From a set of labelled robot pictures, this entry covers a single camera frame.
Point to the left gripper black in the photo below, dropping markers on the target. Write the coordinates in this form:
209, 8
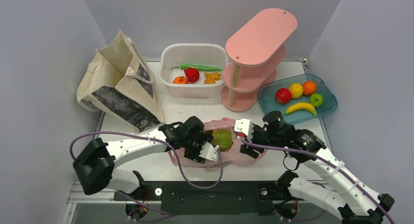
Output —
203, 139

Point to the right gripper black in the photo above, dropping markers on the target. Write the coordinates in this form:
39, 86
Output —
255, 152

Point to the pink three-tier shelf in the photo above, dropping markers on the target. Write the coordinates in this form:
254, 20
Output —
254, 52

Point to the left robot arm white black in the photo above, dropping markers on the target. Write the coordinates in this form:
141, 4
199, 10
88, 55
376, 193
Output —
97, 165

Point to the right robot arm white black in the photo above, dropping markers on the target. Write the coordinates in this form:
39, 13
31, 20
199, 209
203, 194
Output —
349, 199

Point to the teal plastic tray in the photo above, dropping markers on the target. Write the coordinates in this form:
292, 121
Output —
268, 103

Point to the red apple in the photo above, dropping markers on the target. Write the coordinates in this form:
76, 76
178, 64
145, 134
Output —
283, 96

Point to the yellow banana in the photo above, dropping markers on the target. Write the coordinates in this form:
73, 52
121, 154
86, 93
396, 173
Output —
301, 106

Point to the yellow lemon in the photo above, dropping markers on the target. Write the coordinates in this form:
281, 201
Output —
296, 90

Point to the small orange pumpkin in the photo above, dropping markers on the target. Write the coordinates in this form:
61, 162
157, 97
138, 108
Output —
180, 80

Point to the green apple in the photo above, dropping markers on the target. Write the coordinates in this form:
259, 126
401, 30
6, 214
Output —
316, 100

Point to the red bell pepper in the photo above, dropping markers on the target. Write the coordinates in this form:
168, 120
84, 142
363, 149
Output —
192, 74

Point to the orange fruit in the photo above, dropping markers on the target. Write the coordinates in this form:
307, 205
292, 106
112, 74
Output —
309, 88

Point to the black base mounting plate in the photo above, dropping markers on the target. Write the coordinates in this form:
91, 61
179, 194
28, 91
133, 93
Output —
227, 198

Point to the white plastic tub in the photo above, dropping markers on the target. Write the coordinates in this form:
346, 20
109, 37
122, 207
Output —
205, 54

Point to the beige canvas tote bag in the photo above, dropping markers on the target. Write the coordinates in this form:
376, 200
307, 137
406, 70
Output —
120, 83

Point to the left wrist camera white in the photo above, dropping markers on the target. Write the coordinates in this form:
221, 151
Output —
209, 152

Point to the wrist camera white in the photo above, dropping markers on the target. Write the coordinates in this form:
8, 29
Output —
244, 127
209, 152

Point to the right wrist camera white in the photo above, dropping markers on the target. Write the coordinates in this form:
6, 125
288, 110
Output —
244, 127

